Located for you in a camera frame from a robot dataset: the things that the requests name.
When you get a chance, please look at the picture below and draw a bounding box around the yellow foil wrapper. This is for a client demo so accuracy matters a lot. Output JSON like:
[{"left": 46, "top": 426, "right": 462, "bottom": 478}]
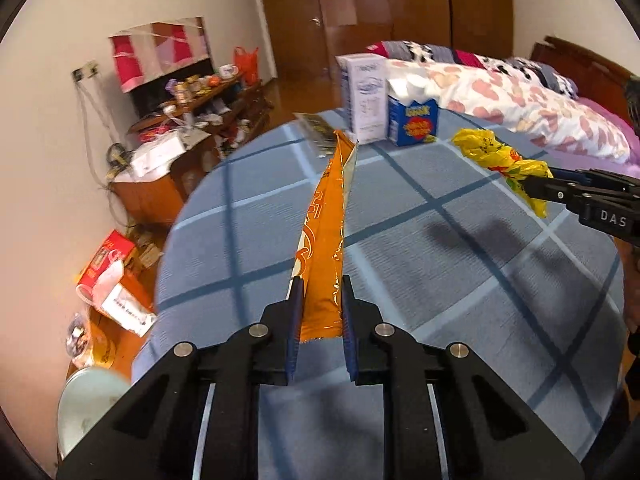
[{"left": 451, "top": 129, "right": 552, "bottom": 219}]

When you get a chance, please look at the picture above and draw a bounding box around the orange snack packet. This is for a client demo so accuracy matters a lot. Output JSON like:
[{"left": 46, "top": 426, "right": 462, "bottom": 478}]
[{"left": 292, "top": 130, "right": 358, "bottom": 342}]

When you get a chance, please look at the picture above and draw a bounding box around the pink heart patterned quilt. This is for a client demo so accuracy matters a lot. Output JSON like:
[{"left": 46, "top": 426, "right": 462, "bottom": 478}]
[{"left": 385, "top": 58, "right": 634, "bottom": 164}]

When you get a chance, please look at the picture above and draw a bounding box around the wooden headboard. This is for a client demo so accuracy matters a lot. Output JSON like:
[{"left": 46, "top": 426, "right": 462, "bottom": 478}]
[{"left": 530, "top": 36, "right": 639, "bottom": 132}]

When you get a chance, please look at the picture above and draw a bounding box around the light blue enamel basin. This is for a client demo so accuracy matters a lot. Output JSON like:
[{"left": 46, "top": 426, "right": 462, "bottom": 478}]
[{"left": 56, "top": 366, "right": 130, "bottom": 458}]

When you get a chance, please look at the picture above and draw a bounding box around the black white cow pillow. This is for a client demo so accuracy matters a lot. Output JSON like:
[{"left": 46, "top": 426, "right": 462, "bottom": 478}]
[{"left": 367, "top": 40, "right": 578, "bottom": 100}]

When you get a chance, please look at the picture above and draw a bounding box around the yellow cup with plastic bag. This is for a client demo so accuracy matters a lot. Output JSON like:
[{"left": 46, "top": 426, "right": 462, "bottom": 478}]
[{"left": 65, "top": 313, "right": 116, "bottom": 370}]

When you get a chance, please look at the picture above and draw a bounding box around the white paper bag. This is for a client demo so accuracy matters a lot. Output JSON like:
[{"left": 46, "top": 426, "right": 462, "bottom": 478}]
[{"left": 92, "top": 260, "right": 156, "bottom": 337}]

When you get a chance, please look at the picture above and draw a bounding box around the small blue carton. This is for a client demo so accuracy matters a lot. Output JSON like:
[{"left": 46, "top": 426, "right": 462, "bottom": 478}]
[{"left": 387, "top": 75, "right": 439, "bottom": 148}]

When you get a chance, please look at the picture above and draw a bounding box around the red gift box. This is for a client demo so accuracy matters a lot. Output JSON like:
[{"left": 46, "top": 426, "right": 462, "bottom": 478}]
[{"left": 76, "top": 230, "right": 136, "bottom": 297}]

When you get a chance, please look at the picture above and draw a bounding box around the tall white carton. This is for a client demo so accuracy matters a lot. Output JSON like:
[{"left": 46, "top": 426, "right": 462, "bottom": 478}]
[{"left": 335, "top": 53, "right": 387, "bottom": 144}]

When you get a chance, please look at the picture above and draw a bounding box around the dark flat snack packet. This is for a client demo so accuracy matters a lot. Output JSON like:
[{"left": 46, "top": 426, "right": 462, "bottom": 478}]
[{"left": 294, "top": 113, "right": 337, "bottom": 157}]

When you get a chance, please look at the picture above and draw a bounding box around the white box on cabinet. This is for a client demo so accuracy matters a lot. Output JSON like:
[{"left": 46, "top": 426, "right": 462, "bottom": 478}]
[{"left": 130, "top": 130, "right": 186, "bottom": 178}]

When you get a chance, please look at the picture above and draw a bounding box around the wooden tv cabinet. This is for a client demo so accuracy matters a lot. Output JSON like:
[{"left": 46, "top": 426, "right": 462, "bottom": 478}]
[{"left": 111, "top": 77, "right": 272, "bottom": 228}]

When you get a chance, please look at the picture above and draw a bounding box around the wooden door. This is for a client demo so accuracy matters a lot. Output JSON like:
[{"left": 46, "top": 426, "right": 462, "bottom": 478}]
[{"left": 262, "top": 0, "right": 329, "bottom": 80}]

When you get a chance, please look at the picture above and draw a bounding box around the orange plastic bag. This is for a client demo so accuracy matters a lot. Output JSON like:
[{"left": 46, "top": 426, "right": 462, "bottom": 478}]
[{"left": 233, "top": 47, "right": 259, "bottom": 87}]

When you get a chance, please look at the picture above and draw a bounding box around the white mug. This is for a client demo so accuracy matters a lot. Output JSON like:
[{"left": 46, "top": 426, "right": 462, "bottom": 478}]
[{"left": 218, "top": 64, "right": 240, "bottom": 80}]

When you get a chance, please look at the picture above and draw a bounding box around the red white patchwork cloth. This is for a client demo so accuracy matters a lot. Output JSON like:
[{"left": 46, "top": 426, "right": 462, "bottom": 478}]
[{"left": 110, "top": 16, "right": 210, "bottom": 93}]

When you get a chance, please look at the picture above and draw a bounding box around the wall power socket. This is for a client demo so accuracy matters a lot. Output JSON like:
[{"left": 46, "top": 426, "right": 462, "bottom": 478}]
[{"left": 72, "top": 61, "right": 99, "bottom": 82}]

